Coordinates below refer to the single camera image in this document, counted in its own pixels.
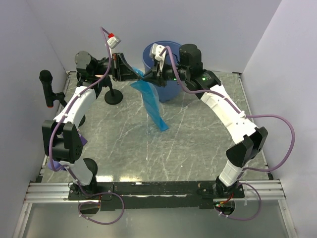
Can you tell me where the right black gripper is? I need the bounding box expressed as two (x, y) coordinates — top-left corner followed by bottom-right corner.
(142, 59), (190, 88)

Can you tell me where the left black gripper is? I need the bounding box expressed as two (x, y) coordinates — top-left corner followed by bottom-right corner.
(93, 53), (142, 82)

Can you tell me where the blue trash bag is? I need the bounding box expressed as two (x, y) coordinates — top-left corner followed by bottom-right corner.
(130, 67), (169, 131)

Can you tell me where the blue plastic trash bin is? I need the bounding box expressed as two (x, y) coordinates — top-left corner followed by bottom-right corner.
(142, 41), (182, 103)

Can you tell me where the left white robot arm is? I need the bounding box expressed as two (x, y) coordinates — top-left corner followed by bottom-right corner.
(39, 51), (141, 199)

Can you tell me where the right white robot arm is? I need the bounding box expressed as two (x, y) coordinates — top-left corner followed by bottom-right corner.
(144, 43), (268, 198)

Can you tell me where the beige microphone on stand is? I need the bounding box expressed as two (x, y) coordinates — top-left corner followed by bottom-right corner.
(98, 76), (123, 105)

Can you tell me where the purple clear box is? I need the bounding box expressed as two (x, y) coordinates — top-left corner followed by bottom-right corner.
(78, 133), (88, 146)

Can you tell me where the black microphone on stand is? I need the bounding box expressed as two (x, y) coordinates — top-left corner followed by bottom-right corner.
(39, 69), (67, 108)

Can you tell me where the purple microphone on stand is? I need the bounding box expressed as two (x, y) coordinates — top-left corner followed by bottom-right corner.
(53, 158), (98, 179)

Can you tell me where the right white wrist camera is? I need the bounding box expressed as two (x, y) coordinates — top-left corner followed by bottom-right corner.
(149, 43), (166, 71)

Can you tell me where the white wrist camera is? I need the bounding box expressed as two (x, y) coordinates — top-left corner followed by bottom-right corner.
(149, 43), (166, 71)
(107, 33), (121, 49)

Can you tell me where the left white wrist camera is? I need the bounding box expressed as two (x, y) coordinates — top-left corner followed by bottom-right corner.
(107, 33), (121, 49)

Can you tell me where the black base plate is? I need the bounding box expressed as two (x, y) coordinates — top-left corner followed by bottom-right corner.
(68, 180), (245, 211)

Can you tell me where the aluminium rail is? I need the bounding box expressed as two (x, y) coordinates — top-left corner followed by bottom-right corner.
(24, 180), (286, 203)

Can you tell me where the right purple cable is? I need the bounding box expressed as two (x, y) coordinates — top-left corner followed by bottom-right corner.
(158, 46), (296, 222)

